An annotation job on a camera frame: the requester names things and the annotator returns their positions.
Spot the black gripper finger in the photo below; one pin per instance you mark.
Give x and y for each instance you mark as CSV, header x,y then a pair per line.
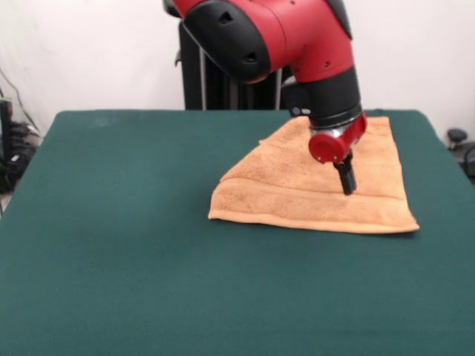
x,y
347,180
352,168

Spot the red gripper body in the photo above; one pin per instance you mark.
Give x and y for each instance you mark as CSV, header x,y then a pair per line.
x,y
330,148

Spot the tan terry towel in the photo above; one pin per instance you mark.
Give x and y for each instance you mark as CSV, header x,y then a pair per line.
x,y
282,185

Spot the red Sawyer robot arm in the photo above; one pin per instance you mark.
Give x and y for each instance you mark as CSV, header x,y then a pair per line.
x,y
282,44

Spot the dark green table cloth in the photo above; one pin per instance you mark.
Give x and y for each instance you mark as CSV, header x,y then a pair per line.
x,y
92,241

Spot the black electronics box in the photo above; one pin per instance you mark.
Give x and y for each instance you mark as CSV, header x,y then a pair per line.
x,y
5,122

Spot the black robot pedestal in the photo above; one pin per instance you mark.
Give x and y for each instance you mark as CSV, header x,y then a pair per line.
x,y
219,89

